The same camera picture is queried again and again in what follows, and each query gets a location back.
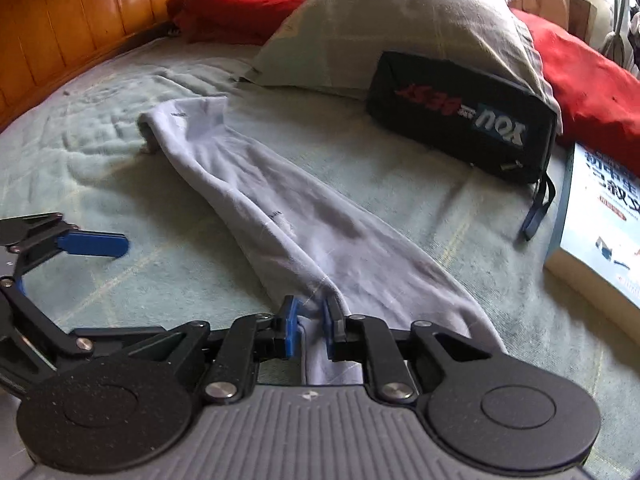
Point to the red quilt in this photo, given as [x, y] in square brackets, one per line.
[590, 85]

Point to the green checked bed blanket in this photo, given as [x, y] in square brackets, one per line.
[150, 180]

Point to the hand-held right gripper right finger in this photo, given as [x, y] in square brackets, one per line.
[328, 330]

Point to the cardboard box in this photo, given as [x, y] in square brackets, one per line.
[550, 0]

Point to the blue paperback book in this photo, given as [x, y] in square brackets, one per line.
[600, 220]

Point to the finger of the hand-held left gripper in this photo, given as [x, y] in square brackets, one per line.
[95, 246]
[30, 312]

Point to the wooden headboard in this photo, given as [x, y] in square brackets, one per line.
[75, 20]

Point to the red pillow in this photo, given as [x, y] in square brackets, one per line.
[250, 0]

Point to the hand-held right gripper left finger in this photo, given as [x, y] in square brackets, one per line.
[289, 330]

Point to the grey pillow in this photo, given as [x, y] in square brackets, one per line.
[400, 25]

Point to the light grey pants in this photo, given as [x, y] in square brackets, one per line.
[300, 220]

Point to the black pencil pouch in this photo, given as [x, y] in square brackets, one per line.
[450, 110]

